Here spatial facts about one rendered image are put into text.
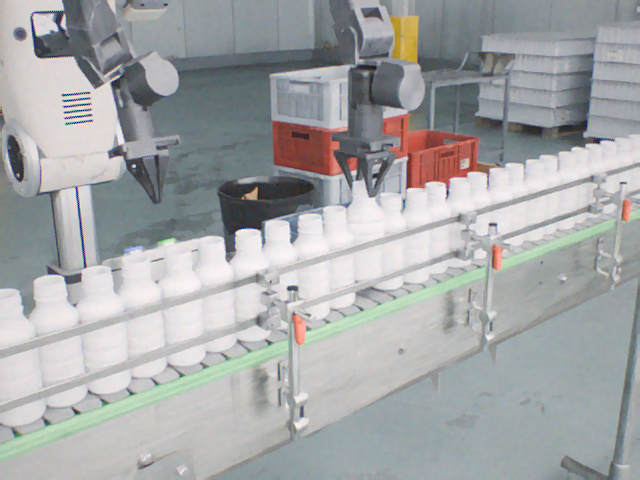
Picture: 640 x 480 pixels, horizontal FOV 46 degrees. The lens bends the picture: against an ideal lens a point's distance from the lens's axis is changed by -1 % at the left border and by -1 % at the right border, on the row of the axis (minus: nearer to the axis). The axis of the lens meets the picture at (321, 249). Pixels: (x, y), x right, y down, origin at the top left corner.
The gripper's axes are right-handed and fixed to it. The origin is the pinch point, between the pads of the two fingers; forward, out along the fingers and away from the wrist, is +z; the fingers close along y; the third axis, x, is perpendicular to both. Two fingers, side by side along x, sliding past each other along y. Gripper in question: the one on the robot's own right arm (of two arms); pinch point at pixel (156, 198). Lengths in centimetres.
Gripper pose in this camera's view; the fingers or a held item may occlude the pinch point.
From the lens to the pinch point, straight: 125.9
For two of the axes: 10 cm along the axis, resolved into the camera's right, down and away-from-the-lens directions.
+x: -6.1, 1.0, 7.9
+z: 2.3, 9.7, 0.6
